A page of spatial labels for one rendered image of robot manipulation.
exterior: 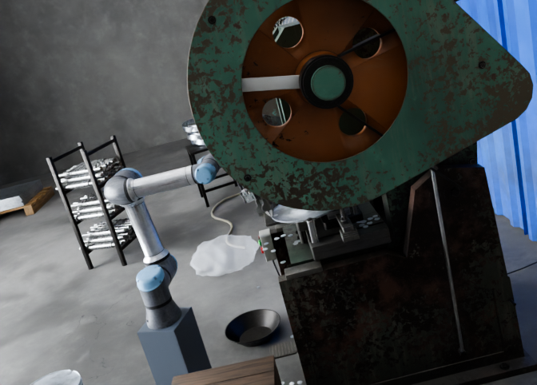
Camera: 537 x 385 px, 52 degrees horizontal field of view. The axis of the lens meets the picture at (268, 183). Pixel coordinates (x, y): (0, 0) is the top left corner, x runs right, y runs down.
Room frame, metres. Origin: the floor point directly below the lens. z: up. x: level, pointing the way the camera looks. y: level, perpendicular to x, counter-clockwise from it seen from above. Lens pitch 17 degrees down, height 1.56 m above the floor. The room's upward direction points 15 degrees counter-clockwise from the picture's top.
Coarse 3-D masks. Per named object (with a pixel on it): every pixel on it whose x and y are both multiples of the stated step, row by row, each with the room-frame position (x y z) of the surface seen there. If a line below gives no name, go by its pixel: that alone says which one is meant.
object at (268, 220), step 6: (270, 216) 2.11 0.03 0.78; (270, 222) 2.04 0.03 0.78; (276, 222) 2.03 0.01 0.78; (300, 222) 2.05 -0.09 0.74; (306, 222) 2.05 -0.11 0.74; (300, 228) 2.05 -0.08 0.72; (306, 228) 2.05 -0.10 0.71; (300, 234) 2.05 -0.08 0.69; (300, 240) 2.06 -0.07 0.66; (306, 240) 2.05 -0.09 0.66
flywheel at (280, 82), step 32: (320, 0) 1.70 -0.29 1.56; (352, 0) 1.70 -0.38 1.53; (256, 32) 1.71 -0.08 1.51; (320, 32) 1.70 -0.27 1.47; (352, 32) 1.70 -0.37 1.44; (256, 64) 1.71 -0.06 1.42; (288, 64) 1.71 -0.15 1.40; (320, 64) 1.59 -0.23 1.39; (352, 64) 1.70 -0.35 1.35; (384, 64) 1.70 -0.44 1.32; (256, 96) 1.71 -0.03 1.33; (288, 96) 1.71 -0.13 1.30; (320, 96) 1.57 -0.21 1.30; (352, 96) 1.70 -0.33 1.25; (384, 96) 1.70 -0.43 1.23; (288, 128) 1.71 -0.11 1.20; (320, 128) 1.70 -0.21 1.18; (384, 128) 1.70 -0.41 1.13; (320, 160) 1.70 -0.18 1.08
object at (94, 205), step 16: (80, 144) 4.45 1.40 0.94; (48, 160) 4.08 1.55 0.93; (96, 160) 4.31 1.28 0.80; (112, 160) 4.19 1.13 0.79; (64, 176) 4.15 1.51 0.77; (80, 176) 4.08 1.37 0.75; (96, 176) 4.03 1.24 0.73; (112, 176) 4.14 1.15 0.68; (64, 192) 4.09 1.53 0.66; (96, 192) 3.97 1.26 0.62; (80, 208) 4.12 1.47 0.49; (96, 208) 4.05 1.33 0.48; (112, 208) 4.06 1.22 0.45; (96, 224) 4.37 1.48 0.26; (112, 224) 3.97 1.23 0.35; (128, 224) 4.14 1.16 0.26; (80, 240) 4.07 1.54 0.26; (96, 240) 4.09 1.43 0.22; (112, 240) 4.05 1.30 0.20; (128, 240) 4.11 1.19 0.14
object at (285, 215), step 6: (276, 210) 2.16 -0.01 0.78; (282, 210) 2.14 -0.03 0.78; (288, 210) 2.12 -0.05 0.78; (294, 210) 2.09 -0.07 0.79; (300, 210) 2.07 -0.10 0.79; (306, 210) 2.05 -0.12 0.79; (330, 210) 1.99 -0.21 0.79; (276, 216) 2.08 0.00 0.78; (282, 216) 2.07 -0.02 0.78; (288, 216) 2.05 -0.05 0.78; (294, 216) 2.03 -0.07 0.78; (300, 216) 2.01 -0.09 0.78; (306, 216) 2.00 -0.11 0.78; (312, 216) 1.98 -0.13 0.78; (318, 216) 1.96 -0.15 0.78; (282, 222) 2.00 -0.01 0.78; (288, 222) 1.98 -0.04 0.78; (294, 222) 1.97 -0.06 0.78
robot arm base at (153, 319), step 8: (160, 304) 2.05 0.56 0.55; (168, 304) 2.07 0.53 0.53; (176, 304) 2.11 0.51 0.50; (152, 312) 2.05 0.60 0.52; (160, 312) 2.05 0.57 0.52; (168, 312) 2.05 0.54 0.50; (176, 312) 2.07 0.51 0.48; (152, 320) 2.05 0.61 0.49; (160, 320) 2.04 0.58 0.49; (168, 320) 2.04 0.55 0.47; (176, 320) 2.06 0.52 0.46; (152, 328) 2.05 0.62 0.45; (160, 328) 2.03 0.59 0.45
